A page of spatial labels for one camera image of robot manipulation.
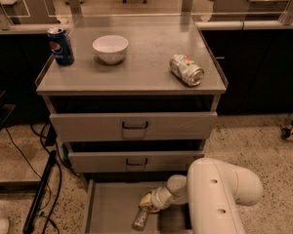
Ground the clear plastic water bottle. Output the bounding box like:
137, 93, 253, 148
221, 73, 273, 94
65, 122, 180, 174
132, 206, 150, 231

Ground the black bar on floor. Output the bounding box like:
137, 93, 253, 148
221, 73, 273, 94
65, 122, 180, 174
22, 150, 56, 234

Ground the middle grey drawer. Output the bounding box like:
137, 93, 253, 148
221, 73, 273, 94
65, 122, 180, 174
68, 151, 203, 173

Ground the white shoe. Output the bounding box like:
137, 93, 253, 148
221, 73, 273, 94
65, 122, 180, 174
0, 217, 10, 234

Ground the grey metal drawer cabinet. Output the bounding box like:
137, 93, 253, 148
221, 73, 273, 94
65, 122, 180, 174
35, 15, 229, 234

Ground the silver soda can lying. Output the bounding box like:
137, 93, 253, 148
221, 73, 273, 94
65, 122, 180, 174
169, 55, 204, 87

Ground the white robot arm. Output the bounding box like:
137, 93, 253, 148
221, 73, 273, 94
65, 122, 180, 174
132, 158, 264, 234

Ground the black floor cable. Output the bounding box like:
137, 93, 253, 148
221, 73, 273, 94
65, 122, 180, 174
4, 122, 81, 234

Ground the bottom grey open drawer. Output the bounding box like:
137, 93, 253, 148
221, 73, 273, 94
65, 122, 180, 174
81, 180, 192, 234

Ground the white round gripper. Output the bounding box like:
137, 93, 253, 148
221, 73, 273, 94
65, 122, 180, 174
139, 186, 173, 213

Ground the blue pepsi can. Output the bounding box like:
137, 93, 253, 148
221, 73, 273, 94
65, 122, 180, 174
47, 27, 74, 65

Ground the clear acrylic barrier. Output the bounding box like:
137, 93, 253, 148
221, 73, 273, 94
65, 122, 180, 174
0, 0, 293, 31

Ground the white ceramic bowl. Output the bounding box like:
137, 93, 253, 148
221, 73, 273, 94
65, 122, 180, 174
93, 35, 129, 64

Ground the top grey drawer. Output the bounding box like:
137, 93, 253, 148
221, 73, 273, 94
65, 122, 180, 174
50, 112, 217, 142

